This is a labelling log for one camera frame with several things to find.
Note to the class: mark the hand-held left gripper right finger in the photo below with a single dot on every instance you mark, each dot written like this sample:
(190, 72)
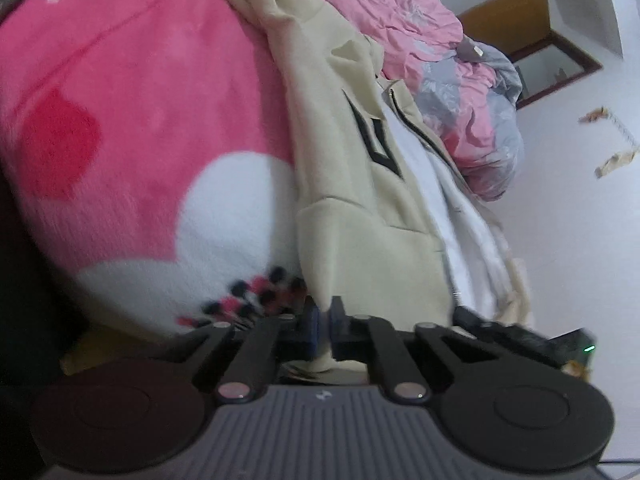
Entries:
(331, 330)

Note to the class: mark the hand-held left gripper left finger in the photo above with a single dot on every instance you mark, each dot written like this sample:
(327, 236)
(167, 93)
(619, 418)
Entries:
(314, 330)

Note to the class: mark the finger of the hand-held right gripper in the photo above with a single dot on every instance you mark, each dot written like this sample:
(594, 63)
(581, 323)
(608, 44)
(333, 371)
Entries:
(480, 321)

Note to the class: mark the beige zip jacket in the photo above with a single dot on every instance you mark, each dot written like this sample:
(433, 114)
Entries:
(350, 200)

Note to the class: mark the pink grey floral duvet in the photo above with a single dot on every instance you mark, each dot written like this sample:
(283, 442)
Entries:
(450, 85)

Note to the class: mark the pink floral blanket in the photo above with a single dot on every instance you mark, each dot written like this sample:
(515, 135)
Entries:
(140, 110)

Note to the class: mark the brown wooden door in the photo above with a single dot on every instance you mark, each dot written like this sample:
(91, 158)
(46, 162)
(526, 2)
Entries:
(505, 20)

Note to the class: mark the white wall hook rack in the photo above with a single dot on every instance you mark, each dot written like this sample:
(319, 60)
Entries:
(622, 127)

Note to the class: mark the dark brown door frame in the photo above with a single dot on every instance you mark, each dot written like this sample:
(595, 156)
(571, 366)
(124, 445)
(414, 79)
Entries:
(575, 52)

